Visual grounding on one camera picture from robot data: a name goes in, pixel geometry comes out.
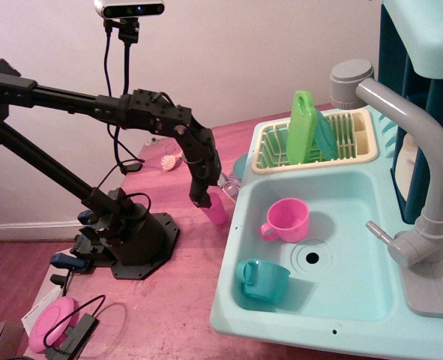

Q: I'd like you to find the blue handled clamp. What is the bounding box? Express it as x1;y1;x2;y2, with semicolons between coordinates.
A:
49;253;88;271

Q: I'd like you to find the small pink plastic tumbler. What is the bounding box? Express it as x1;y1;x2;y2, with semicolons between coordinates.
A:
202;193;228;226

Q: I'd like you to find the cream dish drying rack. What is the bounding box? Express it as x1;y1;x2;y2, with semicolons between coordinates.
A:
251;109;378;175

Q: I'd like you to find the green plastic cutting board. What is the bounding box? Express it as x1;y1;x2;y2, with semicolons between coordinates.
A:
286;90;316;165

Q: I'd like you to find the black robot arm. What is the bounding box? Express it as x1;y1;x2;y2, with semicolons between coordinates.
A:
0;60;221;280

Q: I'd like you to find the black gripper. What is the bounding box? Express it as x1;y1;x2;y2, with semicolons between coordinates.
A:
186;148;221;209

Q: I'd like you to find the cream toy dish brush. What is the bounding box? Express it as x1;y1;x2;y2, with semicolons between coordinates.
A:
160;151;183;172

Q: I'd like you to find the grey toy faucet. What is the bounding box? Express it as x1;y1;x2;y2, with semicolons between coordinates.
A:
330;59;443;318

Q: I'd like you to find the teal mug with handle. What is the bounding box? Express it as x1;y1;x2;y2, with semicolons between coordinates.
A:
235;259;291;305

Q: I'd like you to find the black usb hub box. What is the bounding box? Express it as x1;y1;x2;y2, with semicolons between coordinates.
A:
44;314;99;360

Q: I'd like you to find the silver depth camera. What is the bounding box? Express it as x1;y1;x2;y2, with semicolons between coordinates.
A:
94;0;165;20

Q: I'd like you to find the teal plastic plate in rack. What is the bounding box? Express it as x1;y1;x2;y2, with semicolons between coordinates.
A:
314;110;338;161

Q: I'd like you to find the white paper sheet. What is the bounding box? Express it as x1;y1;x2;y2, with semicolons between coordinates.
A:
21;266;67;335

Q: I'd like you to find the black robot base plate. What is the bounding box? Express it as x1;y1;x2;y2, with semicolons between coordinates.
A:
106;213;180;280

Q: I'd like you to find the teal plate on table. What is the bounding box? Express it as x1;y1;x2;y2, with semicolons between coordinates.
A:
232;153;248;179

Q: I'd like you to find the pink mug with handle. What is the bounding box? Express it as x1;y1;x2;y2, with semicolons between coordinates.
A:
259;198;310;243

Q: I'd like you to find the pink round disc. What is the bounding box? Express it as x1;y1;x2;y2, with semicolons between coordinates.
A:
28;296;79;353

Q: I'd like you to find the light blue toy sink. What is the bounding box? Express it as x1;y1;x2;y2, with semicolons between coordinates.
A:
210;107;443;359

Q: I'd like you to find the dark teal toy cabinet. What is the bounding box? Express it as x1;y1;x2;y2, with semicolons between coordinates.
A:
378;1;443;224

